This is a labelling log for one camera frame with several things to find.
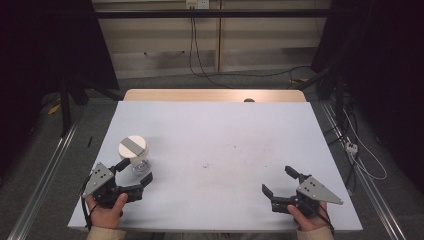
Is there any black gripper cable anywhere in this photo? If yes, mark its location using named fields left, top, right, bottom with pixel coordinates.
left=79, top=174, right=101, bottom=231
left=308, top=199, right=335, bottom=234

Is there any white board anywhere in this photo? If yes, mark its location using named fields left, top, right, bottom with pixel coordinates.
left=67, top=100, right=364, bottom=233

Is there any aluminium rail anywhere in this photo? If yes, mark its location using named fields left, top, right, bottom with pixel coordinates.
left=321, top=100, right=408, bottom=240
left=7, top=121, right=79, bottom=240

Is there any black wall cable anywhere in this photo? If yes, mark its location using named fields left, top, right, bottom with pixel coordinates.
left=188, top=7, right=234, bottom=90
left=192, top=7, right=316, bottom=78

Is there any clear glass jar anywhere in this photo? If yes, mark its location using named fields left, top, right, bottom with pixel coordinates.
left=128, top=146, right=151, bottom=176

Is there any person's right hand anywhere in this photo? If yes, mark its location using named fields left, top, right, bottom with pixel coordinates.
left=287, top=200, right=330, bottom=233

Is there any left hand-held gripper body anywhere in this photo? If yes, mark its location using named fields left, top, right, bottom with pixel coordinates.
left=81, top=162, right=145, bottom=210

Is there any wooden table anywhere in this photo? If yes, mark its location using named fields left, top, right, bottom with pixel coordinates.
left=123, top=88, right=308, bottom=103

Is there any wooden wall strip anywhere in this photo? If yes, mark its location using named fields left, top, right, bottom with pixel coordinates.
left=214, top=0, right=224, bottom=73

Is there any white cable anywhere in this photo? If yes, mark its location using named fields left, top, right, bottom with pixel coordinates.
left=342, top=108, right=388, bottom=182

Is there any white power strip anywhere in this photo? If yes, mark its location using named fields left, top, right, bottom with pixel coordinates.
left=345, top=141, right=359, bottom=156

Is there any black horizontal bar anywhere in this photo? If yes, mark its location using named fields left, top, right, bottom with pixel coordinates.
left=94, top=8, right=332, bottom=19

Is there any white wall socket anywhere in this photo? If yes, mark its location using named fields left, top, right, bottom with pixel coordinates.
left=185, top=0, right=211, bottom=10

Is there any black metal stand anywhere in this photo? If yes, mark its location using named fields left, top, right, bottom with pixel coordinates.
left=58, top=74, right=124, bottom=138

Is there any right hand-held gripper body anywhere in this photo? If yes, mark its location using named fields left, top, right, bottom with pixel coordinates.
left=271, top=173, right=345, bottom=218

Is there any person's left hand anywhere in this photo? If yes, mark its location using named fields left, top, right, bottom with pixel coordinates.
left=85, top=192, right=129, bottom=231

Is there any dark curtain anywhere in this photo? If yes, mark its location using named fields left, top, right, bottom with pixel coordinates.
left=311, top=0, right=424, bottom=188
left=0, top=0, right=120, bottom=174

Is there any black floor cable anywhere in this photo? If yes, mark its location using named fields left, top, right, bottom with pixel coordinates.
left=328, top=103, right=359, bottom=189

